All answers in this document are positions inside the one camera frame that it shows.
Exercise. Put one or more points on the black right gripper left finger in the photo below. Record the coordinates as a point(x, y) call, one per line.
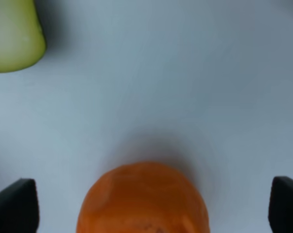
point(19, 208)

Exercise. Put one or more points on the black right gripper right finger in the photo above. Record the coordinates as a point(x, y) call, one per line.
point(280, 213)

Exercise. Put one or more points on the orange tangerine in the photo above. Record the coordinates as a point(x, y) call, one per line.
point(144, 197)

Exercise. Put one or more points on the halved avocado with pit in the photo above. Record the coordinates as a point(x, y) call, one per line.
point(22, 42)

